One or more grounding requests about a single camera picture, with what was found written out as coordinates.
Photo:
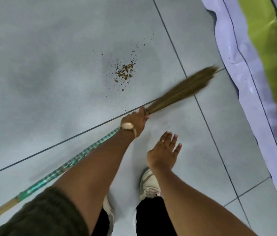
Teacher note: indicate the person's right hand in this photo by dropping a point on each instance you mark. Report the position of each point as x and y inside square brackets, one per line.
[161, 154]

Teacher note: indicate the person's left hand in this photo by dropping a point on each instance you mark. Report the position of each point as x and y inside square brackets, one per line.
[134, 120]

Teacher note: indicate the person's left thumb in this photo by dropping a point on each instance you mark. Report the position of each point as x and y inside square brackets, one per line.
[141, 112]

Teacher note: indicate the person's right middle finger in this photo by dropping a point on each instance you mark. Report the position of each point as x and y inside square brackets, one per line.
[168, 138]

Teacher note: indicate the person's right little finger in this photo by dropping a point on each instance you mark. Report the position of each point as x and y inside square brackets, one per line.
[179, 147]

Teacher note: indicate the person's left forearm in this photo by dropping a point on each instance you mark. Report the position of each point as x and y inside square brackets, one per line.
[96, 169]

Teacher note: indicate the person's right forearm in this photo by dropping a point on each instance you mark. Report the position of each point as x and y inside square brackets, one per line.
[190, 206]

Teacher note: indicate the rose gold wristwatch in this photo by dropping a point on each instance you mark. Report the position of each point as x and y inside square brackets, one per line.
[127, 126]

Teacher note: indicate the pile of brown dirt crumbs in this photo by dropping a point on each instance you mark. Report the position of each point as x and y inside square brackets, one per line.
[125, 71]

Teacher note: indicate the white right sneaker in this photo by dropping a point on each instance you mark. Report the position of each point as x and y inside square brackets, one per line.
[149, 181]

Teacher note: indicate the white sneaker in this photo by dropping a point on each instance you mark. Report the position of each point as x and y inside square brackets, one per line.
[109, 213]
[149, 181]

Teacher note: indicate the black trousers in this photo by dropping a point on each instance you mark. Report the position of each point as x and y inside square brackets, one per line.
[153, 218]

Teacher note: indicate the white left sneaker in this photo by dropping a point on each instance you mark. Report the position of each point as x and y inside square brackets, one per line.
[109, 213]

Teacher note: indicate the white and green plastic banner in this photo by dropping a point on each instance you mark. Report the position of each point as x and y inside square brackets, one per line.
[239, 58]

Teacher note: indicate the dark green knit sleeve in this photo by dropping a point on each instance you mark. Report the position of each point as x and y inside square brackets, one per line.
[42, 216]

